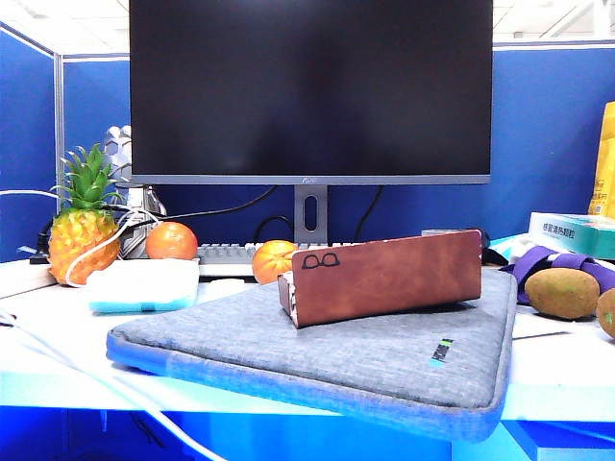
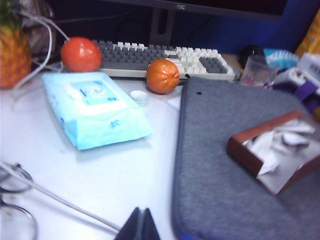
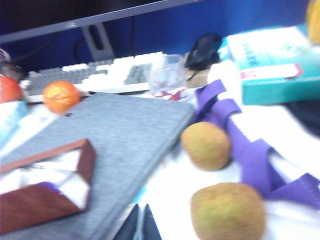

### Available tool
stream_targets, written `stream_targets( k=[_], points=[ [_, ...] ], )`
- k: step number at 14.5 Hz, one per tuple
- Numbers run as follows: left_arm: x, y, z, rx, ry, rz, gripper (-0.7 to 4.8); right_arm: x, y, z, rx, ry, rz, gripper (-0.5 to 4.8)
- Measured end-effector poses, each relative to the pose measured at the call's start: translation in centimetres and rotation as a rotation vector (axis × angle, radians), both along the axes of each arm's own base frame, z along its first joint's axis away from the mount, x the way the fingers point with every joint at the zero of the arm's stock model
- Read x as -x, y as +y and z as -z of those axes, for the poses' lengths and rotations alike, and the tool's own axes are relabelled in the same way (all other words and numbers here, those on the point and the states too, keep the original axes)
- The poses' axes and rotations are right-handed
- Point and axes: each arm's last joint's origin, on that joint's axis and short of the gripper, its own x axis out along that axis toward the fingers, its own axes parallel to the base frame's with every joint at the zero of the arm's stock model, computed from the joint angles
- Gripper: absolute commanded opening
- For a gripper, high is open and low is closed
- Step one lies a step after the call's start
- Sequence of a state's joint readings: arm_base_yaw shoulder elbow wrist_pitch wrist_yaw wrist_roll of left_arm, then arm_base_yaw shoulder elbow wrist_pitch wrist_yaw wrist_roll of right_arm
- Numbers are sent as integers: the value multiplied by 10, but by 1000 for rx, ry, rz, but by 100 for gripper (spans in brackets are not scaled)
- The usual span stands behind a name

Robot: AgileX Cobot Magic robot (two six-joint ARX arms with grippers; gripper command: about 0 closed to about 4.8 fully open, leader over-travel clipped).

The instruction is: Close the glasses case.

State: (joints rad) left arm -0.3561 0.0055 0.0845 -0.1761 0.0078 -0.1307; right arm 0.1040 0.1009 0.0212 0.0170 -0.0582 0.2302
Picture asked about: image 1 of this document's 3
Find brown leather glasses case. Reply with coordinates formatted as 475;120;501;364
277;229;483;329

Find grey monitor stand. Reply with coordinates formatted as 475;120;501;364
293;184;329;245

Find ribbed orange tangerine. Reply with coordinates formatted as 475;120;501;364
251;239;300;285

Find white computer keyboard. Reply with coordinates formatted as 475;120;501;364
196;241;366;278

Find clear plastic box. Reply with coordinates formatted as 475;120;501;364
421;228;479;238

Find grey fabric laptop sleeve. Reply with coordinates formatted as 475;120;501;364
106;266;519;444

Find smooth round orange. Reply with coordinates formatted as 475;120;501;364
145;221;199;261

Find black computer monitor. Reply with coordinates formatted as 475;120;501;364
128;0;495;186

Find white tissue pack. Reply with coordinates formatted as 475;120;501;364
86;258;201;315

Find white robot figurine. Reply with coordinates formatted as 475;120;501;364
103;125;167;259

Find plastic toy pineapple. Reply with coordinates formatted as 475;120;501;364
47;143;123;286

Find brown kiwi fruit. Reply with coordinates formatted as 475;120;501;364
596;287;615;339
524;267;602;321

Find teal white medicine box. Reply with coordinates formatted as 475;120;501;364
528;211;615;261

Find yellow paper bag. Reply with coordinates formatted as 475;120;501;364
586;101;615;220

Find black monitor cable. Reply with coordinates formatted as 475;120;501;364
354;184;385;243
98;184;279;231

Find white cable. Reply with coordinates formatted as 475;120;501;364
0;188;227;461

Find purple strap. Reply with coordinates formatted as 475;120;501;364
500;245;615;306

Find grey partition post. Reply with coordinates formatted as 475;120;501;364
53;52;66;213

